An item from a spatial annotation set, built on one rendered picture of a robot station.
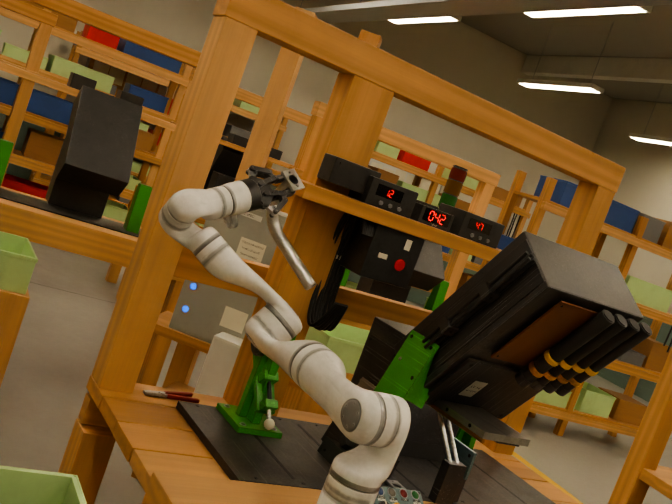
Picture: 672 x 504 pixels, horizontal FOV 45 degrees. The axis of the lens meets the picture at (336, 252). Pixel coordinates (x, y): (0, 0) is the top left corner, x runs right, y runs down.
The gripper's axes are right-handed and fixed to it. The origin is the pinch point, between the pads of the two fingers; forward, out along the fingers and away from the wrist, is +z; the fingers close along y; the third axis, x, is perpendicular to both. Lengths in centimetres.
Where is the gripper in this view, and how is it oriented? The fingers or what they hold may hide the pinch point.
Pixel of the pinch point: (285, 185)
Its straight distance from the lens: 195.5
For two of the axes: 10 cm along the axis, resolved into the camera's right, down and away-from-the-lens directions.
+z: 6.8, -2.4, 7.0
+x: -5.5, 4.5, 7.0
